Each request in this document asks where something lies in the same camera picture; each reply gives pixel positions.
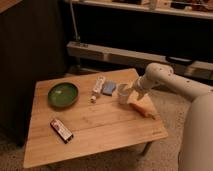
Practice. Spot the green ceramic bowl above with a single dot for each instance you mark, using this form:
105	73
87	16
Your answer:
63	95

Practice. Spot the blue sponge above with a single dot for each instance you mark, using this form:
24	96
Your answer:
108	88

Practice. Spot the white tube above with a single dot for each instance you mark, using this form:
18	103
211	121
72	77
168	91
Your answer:
99	85

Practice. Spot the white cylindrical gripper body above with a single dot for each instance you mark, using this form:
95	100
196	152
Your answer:
143	84

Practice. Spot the metal shelf pole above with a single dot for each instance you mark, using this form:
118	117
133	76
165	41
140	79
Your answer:
77	37

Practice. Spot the upper wooden shelf board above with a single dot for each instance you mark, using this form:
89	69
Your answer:
153	6

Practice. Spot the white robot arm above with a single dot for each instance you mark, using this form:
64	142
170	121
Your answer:
196	151

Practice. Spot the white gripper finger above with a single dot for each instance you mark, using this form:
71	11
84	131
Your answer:
131	89
140	96

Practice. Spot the small white die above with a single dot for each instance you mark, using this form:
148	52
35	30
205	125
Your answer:
93	99

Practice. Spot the white ceramic cup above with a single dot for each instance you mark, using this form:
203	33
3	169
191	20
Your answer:
123	92

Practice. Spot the orange carrot toy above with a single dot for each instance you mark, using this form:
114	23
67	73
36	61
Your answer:
142	111

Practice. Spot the wooden table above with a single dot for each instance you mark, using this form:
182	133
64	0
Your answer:
97	127

